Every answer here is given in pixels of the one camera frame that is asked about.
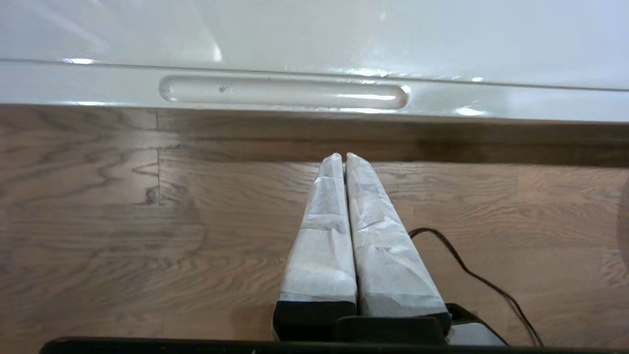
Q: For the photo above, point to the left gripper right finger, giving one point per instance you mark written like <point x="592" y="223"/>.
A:
<point x="388" y="265"/>

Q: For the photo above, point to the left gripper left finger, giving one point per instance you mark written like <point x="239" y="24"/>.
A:
<point x="322" y="255"/>

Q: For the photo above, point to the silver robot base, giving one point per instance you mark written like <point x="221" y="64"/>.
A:
<point x="471" y="335"/>

